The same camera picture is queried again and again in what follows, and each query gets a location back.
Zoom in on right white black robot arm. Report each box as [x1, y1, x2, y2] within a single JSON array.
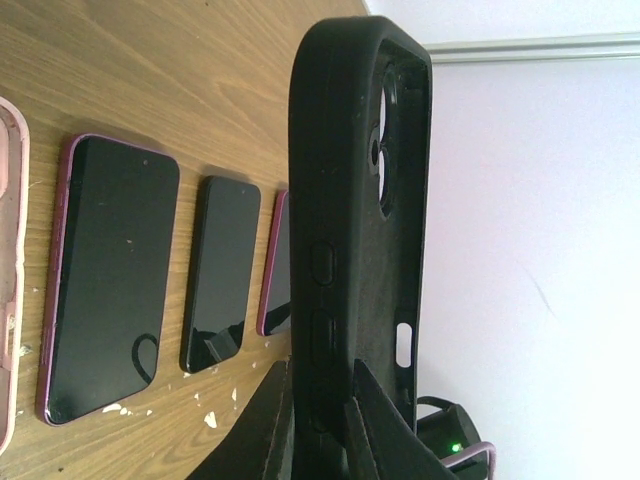
[[417, 396, 489, 479]]

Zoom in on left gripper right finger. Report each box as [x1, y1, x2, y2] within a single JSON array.
[[344, 359, 455, 480]]

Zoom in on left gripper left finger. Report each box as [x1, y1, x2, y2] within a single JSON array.
[[189, 360, 294, 480]]

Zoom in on purple phone from white case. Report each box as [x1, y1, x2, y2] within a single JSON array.
[[256, 190, 291, 337]]

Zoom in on pink phone case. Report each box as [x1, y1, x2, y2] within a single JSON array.
[[1, 98, 30, 451]]

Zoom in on white debris flakes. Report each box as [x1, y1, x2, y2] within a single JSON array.
[[17, 342, 274, 429]]

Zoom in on black phone from blue case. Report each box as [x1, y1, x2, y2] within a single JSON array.
[[180, 176, 261, 374]]

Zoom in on right aluminium corner post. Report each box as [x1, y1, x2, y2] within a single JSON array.
[[423, 32, 639, 65]]

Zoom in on purple black phone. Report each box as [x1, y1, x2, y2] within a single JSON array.
[[36, 134, 180, 426]]

